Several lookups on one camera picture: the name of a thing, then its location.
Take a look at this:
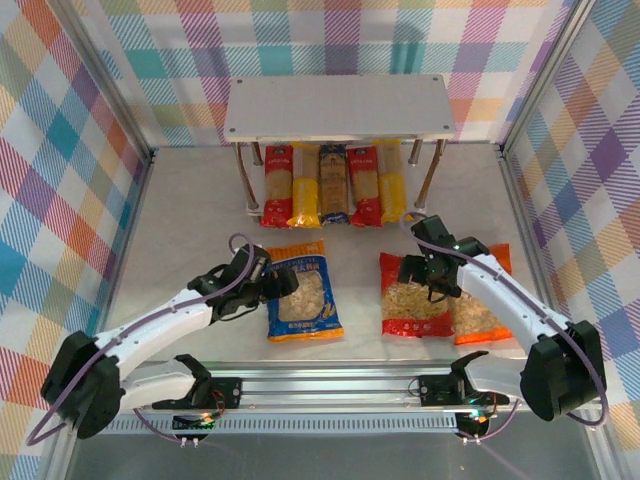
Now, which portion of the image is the blue orange pasta bag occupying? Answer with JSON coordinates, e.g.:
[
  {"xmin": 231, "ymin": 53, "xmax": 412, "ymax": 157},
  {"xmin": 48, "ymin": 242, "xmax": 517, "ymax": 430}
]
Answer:
[{"xmin": 264, "ymin": 238, "xmax": 347, "ymax": 344}]

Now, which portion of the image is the red short pasta bag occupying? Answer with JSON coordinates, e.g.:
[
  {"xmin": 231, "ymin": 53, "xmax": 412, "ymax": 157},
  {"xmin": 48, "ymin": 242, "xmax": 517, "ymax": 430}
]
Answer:
[{"xmin": 378, "ymin": 251, "xmax": 454, "ymax": 337}]

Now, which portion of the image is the orange short pasta bag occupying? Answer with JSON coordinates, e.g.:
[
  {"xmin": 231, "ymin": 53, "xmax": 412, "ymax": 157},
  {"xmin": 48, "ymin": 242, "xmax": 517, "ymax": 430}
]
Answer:
[{"xmin": 447, "ymin": 243, "xmax": 515, "ymax": 347}]

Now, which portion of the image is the red spaghetti bag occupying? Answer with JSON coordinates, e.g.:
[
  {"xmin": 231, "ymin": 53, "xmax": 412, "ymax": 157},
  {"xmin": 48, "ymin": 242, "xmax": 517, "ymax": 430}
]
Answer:
[
  {"xmin": 259, "ymin": 144, "xmax": 295, "ymax": 230},
  {"xmin": 348, "ymin": 146, "xmax": 382, "ymax": 228}
]

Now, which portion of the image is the yellow spaghetti bag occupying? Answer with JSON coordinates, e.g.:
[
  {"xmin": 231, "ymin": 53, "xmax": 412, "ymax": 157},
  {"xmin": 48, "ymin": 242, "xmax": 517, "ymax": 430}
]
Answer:
[
  {"xmin": 287, "ymin": 142, "xmax": 324, "ymax": 229},
  {"xmin": 375, "ymin": 139, "xmax": 415, "ymax": 225}
]

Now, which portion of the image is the brown blue spaghetti bag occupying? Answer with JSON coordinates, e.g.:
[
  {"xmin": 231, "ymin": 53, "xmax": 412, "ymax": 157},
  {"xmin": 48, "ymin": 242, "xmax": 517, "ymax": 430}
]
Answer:
[{"xmin": 318, "ymin": 143, "xmax": 351, "ymax": 225}]

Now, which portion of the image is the white two-tier metal shelf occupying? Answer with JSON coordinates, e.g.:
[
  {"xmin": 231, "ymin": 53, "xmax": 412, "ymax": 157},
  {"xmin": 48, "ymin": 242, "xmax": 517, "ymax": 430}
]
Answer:
[{"xmin": 223, "ymin": 74, "xmax": 457, "ymax": 229}]

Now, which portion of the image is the small circuit board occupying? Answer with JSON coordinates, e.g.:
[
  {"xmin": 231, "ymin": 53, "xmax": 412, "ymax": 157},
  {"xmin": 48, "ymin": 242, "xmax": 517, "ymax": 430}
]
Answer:
[
  {"xmin": 172, "ymin": 412, "xmax": 219, "ymax": 434},
  {"xmin": 457, "ymin": 409, "xmax": 494, "ymax": 436}
]

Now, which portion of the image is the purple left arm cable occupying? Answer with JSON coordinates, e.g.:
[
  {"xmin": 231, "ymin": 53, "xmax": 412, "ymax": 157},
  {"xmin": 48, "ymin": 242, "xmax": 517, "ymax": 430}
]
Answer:
[{"xmin": 24, "ymin": 231, "xmax": 269, "ymax": 446}]

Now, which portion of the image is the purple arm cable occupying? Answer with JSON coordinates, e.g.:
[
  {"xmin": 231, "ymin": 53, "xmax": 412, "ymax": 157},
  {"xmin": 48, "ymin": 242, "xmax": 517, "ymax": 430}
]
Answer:
[
  {"xmin": 24, "ymin": 231, "xmax": 269, "ymax": 446},
  {"xmin": 399, "ymin": 210, "xmax": 611, "ymax": 444}
]

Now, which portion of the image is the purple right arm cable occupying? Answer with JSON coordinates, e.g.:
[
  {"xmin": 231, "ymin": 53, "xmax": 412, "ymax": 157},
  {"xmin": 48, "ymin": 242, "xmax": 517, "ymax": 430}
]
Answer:
[{"xmin": 399, "ymin": 210, "xmax": 611, "ymax": 444}]

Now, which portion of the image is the aluminium floor rail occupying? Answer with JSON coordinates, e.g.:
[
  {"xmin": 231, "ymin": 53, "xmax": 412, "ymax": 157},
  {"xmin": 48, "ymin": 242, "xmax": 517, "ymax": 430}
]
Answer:
[
  {"xmin": 497, "ymin": 147, "xmax": 569, "ymax": 321},
  {"xmin": 92, "ymin": 149, "xmax": 159, "ymax": 341}
]

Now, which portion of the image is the white slotted cable duct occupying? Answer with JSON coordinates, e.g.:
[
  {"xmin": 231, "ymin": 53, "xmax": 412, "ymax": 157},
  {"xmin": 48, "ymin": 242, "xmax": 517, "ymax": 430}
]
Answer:
[{"xmin": 99, "ymin": 417, "xmax": 464, "ymax": 442}]

